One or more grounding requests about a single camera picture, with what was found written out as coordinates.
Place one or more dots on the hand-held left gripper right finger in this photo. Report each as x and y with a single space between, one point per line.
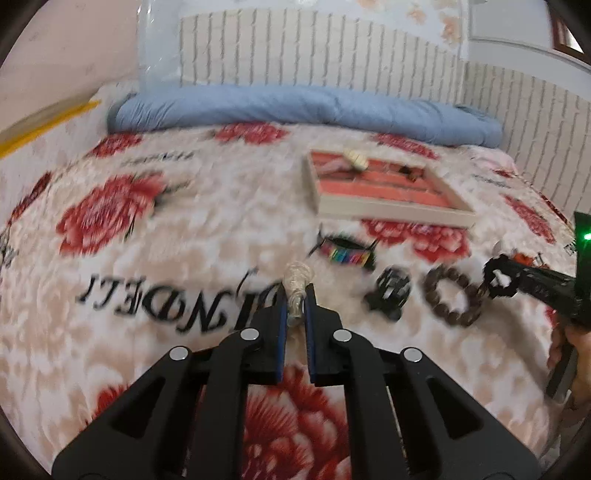
310 344

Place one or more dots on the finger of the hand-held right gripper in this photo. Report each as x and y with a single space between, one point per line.
505 279

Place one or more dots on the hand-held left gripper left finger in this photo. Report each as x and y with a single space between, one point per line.
279 344

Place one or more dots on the rainbow rhinestone hair clip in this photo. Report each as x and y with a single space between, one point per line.
344 254

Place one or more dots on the black claw hair clip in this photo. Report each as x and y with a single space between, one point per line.
390 288

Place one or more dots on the white brick-print box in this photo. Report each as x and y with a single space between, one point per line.
369 208

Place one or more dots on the person's right hand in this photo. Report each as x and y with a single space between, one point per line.
581 344

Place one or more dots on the pink feather hair accessory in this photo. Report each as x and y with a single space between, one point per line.
334 170

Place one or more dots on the cream hair clip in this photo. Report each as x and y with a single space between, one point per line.
354 158

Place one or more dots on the blue quilt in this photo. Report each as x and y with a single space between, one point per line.
277 104

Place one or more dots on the yellow-edged board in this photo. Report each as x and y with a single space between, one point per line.
41 127

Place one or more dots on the clear plastic sheet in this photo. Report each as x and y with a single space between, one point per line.
157 41

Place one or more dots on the window frame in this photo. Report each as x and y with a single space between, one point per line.
570 39

